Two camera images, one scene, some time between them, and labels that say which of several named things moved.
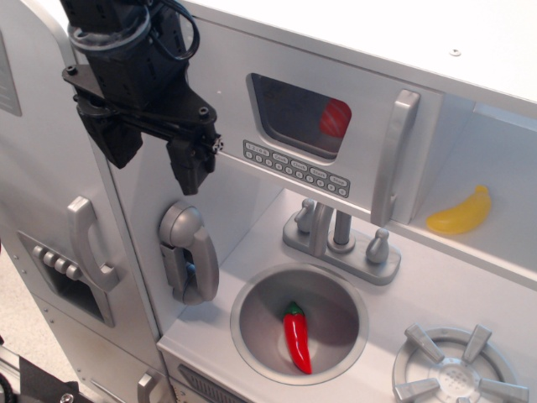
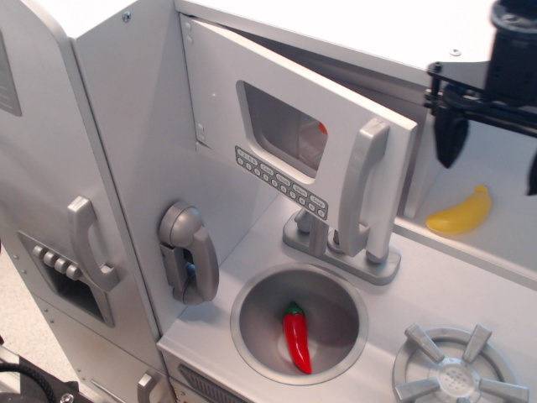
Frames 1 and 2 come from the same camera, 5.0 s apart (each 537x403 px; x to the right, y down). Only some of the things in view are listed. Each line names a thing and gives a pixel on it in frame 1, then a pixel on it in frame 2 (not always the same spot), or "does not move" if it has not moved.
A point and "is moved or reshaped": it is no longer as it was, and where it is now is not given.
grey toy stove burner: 454,365 does not move
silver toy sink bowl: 336,322 does not move
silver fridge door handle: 80,213 does not move
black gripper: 134,70 to 460,89
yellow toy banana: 465,217 does not move
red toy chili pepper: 296,335 does not move
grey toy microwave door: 312,121 is moved or reshaped
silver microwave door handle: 393,182 to 371,197
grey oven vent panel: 226,393 does not move
